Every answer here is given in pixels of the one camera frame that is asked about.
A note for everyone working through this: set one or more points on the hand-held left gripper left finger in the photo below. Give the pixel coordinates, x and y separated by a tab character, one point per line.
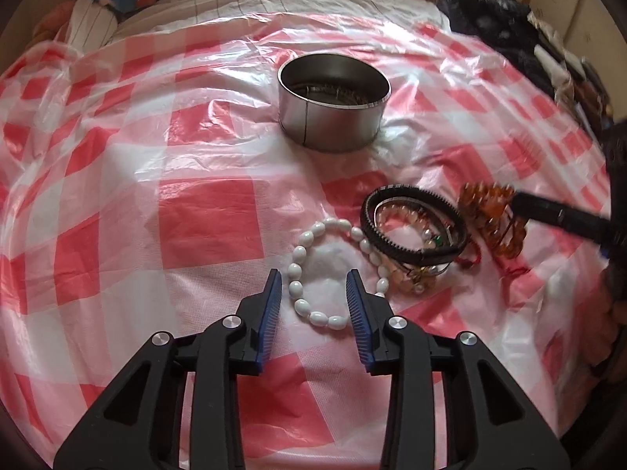
268	313

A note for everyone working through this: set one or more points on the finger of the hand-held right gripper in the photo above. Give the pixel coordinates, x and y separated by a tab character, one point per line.
563	213

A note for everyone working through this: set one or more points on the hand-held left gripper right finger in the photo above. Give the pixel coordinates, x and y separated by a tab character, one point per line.
356	318

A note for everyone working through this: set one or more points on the round metal tin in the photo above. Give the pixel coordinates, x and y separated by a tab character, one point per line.
333	127

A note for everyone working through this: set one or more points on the person's right hand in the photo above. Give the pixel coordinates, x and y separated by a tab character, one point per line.
613	325

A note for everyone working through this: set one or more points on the red checkered plastic sheet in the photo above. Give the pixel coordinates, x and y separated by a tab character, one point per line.
196	205

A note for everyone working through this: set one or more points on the black clothing pile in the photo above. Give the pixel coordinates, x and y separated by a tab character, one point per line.
490	19

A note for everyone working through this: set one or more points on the white striped quilt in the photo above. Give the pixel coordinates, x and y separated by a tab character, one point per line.
235	2

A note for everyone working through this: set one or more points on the pink cloth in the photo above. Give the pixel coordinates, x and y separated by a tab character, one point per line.
54	14

